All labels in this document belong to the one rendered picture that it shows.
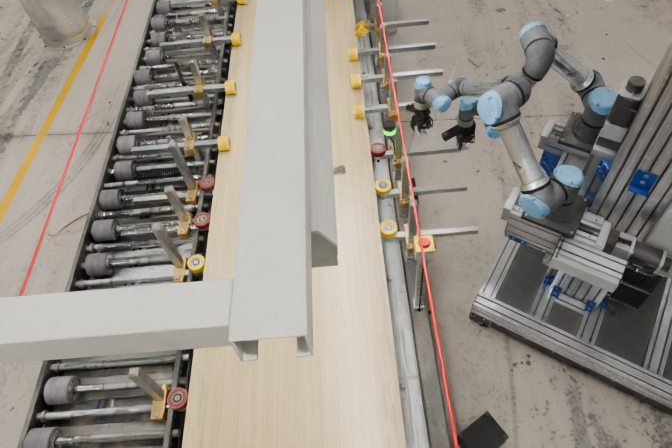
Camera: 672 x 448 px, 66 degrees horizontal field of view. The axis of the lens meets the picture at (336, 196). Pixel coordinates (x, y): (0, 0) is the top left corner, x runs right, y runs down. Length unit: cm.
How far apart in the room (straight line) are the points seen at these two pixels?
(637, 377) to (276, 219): 267
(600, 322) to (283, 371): 174
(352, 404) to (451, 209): 188
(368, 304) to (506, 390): 115
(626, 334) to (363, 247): 151
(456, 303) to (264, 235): 276
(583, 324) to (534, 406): 50
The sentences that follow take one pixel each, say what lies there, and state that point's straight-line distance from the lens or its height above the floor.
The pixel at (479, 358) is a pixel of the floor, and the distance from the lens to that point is 313.
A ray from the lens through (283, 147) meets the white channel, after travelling 60.
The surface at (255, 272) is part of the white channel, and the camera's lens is 51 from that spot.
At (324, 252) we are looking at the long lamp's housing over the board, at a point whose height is 234.
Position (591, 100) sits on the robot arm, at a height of 126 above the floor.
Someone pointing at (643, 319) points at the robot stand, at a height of 21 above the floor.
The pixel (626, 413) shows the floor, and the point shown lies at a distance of 324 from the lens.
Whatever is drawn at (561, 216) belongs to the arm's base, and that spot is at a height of 107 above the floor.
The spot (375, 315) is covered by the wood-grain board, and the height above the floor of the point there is 90.
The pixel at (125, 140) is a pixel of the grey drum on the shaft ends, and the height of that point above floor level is 85.
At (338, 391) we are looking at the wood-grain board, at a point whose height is 90.
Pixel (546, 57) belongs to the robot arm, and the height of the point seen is 151.
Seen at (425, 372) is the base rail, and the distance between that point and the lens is 232.
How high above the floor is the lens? 289
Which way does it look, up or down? 52 degrees down
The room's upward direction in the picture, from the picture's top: 8 degrees counter-clockwise
